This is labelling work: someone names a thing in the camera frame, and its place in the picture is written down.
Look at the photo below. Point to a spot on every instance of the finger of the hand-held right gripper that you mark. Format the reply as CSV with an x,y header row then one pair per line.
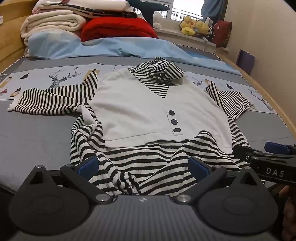
x,y
276,147
272,170

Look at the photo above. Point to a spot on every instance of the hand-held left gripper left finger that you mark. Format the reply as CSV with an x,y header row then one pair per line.
x,y
89,167

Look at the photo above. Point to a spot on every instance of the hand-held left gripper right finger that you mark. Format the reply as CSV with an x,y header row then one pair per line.
x,y
199,169

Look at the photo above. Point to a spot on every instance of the striped and white small shirt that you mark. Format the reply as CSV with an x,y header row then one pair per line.
x,y
138,111

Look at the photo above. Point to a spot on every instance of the person's right hand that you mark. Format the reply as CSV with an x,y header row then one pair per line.
x,y
289,208

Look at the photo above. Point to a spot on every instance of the grey printed bedsheet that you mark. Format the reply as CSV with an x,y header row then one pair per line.
x,y
34,139

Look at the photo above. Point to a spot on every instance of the purple box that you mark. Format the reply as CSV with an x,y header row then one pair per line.
x,y
245,60

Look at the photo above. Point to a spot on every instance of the light blue blanket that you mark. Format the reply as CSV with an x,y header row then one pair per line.
x,y
104,47

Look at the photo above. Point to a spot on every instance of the red patterned bag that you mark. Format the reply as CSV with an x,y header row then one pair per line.
x,y
222,33

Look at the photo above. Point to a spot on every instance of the red blanket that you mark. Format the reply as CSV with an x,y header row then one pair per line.
x,y
118,29

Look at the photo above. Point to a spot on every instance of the yellow plush toy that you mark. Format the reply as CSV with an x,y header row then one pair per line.
x,y
202,27
187,25

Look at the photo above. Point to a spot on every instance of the cream folded blanket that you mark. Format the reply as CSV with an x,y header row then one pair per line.
x,y
50,24

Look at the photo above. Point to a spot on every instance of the blue curtain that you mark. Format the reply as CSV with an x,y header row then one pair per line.
x,y
214,10

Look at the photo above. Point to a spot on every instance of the white plush toy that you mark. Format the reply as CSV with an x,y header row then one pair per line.
x,y
157,19

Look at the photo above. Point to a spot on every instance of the dark patterned folded cloth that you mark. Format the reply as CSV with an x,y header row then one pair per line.
x,y
108,12

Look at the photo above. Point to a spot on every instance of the white and pink folded bedding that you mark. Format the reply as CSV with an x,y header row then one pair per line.
x,y
76,5

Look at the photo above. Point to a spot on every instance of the dark blue shark plush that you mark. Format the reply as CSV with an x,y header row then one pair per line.
x,y
148,8

